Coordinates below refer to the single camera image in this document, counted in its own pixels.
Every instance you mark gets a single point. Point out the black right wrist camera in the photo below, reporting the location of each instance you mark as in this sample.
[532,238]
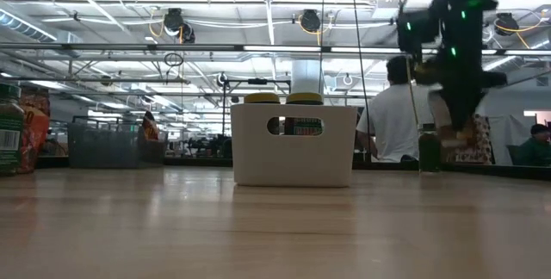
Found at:
[415,31]

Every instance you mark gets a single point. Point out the green lid spice jar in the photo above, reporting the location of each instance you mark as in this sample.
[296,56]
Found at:
[429,154]
[10,141]

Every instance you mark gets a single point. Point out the grey chair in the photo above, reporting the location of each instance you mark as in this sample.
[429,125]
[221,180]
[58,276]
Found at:
[513,154]

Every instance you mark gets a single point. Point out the white sheet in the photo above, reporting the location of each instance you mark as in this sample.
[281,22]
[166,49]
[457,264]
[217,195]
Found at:
[503,124]

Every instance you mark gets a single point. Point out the small black ceiling reel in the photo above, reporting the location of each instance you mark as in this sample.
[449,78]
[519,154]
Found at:
[221,79]

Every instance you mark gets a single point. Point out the patterned cloth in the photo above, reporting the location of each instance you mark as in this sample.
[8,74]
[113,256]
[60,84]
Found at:
[484,141]

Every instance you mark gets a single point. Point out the orange spice packet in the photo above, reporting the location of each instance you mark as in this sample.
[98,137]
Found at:
[150,129]
[36,97]
[36,134]

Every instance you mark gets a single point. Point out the white building column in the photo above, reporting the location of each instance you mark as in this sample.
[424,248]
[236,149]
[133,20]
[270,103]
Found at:
[306,76]

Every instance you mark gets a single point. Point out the person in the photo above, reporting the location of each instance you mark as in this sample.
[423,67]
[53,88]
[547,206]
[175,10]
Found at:
[391,119]
[536,150]

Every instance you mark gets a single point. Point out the silver ventilation duct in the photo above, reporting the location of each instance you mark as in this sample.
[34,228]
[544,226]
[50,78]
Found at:
[516,66]
[26,27]

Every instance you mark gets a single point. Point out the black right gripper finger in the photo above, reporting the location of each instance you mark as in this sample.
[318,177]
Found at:
[454,107]
[472,104]

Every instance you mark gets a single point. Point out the long ceiling light rail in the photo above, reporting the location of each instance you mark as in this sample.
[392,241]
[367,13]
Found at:
[129,47]

